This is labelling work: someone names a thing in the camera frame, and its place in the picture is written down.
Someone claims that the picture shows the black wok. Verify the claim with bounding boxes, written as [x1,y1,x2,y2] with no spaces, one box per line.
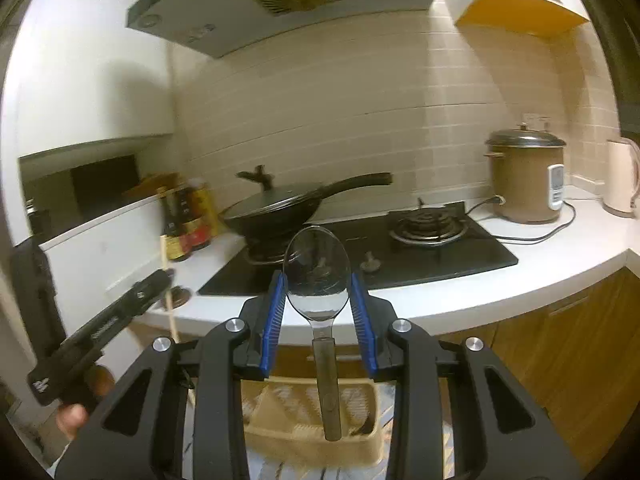
[220,172,393,252]

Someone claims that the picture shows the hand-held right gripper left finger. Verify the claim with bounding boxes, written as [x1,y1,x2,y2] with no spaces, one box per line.
[54,270,287,480]

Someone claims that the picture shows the brown rice cooker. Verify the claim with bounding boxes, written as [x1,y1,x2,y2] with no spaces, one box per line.
[484,122,567,225]

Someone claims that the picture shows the cream electric kettle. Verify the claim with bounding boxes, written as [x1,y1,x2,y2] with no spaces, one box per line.
[602,136,640,218]

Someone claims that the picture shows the person's left hand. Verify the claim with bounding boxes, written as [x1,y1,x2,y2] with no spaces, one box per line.
[55,364,117,442]

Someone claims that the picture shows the glass wok lid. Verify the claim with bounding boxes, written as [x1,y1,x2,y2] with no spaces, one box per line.
[222,164,323,221]

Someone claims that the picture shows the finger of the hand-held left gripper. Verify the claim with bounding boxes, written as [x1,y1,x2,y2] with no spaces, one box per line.
[102,269,175,330]

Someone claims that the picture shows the black power cable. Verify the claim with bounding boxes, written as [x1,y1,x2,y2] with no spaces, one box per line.
[462,195,577,245]

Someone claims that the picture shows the yellow plastic utensil basket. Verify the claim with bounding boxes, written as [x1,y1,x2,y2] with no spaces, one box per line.
[240,377,397,480]

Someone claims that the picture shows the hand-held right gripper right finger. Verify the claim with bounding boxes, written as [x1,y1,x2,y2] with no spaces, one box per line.
[350,272,583,480]

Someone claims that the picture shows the wooden spatula handle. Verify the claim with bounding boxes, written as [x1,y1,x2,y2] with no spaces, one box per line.
[157,186,180,343]

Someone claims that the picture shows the tall dark sauce bottle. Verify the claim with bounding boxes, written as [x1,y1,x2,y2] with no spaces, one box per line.
[160,189,194,262]

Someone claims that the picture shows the black gas stove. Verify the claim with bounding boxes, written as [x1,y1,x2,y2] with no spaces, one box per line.
[197,201,519,297]

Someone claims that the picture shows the wooden base cabinet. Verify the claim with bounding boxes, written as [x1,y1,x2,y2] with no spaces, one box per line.
[260,265,640,468]

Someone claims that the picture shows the grey range hood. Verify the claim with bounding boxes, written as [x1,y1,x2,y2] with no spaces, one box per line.
[126,0,453,59]

